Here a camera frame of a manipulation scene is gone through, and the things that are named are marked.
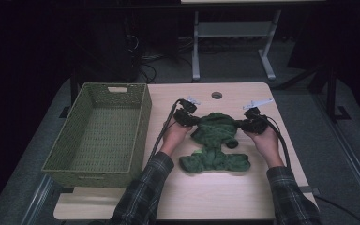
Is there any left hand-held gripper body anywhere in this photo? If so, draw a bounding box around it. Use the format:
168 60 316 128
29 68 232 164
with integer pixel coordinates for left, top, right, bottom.
172 96 202 128

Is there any thin black cable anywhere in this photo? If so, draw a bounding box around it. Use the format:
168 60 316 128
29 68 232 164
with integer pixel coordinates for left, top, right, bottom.
312 193 360 225

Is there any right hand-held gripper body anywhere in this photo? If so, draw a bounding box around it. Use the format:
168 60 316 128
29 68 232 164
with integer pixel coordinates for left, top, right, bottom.
243 97 275 135

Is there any grey tape strip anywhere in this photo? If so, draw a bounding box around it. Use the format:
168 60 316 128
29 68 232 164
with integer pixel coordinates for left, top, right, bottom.
299 185 321 195

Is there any white metal stand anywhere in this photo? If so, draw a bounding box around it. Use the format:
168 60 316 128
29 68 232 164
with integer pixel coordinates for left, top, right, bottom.
180 0 326 83

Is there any green woven basket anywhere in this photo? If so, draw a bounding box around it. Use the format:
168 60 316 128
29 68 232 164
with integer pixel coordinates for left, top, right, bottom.
41 82 153 189

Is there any metal floor rail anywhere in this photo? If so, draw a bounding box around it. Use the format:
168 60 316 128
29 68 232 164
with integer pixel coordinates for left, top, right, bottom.
21 173 56 225
312 93 360 218

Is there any tangle of black cables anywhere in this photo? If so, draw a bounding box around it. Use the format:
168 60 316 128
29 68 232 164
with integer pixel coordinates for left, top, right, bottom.
135 34 196 84

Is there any black metal stand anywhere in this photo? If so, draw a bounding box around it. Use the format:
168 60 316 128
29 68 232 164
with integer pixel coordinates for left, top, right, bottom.
307 60 353 124

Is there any green fleece cloth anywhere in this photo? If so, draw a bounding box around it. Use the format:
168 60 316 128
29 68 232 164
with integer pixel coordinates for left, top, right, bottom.
178 112 251 173

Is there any right hand-held gripper cable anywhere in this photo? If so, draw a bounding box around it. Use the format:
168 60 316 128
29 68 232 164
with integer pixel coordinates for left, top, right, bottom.
262 113 292 169

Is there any person's left hand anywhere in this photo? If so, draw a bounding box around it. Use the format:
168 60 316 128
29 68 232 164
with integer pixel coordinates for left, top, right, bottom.
160 120 193 158

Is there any person's right hand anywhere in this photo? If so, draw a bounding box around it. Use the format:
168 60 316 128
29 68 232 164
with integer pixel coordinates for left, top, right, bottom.
243 127 286 169

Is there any dark computer tower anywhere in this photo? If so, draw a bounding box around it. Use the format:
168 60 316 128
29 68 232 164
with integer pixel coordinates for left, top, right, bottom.
101 12 139 83

